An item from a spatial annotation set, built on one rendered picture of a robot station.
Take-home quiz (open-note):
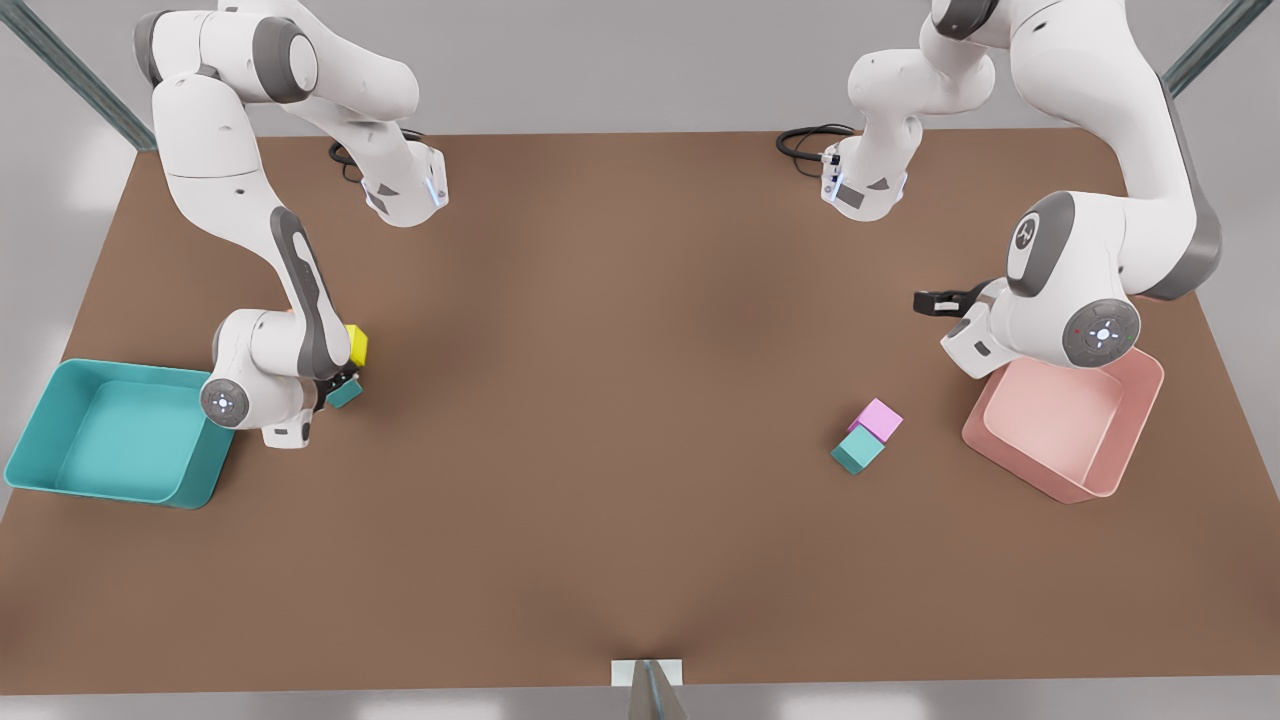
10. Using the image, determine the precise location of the small pink cube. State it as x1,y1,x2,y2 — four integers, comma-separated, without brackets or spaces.
848,398,905,445

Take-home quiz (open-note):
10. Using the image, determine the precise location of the pink square tray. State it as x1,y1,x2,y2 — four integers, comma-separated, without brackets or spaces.
961,346,1166,505

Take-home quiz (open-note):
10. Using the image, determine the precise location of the teal square tray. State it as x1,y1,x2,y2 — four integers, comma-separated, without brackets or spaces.
4,358,237,511

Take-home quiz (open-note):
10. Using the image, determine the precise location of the black cable loop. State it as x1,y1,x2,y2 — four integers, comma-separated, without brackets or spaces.
328,128,427,185
776,123,858,181

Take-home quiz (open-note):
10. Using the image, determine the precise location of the silver frame post with foot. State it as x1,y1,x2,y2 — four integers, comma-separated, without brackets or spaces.
611,658,690,720

